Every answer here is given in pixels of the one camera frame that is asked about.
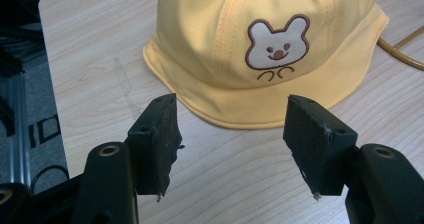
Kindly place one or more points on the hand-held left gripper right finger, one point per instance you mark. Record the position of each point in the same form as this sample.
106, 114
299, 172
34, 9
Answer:
316, 140

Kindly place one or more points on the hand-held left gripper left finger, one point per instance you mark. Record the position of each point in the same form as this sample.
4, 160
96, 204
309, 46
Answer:
151, 150

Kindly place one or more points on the yellow bear hat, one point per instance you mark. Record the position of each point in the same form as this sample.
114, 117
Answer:
263, 50

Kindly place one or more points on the metal stand rail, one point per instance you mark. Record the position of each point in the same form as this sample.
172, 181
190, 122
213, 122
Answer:
18, 130

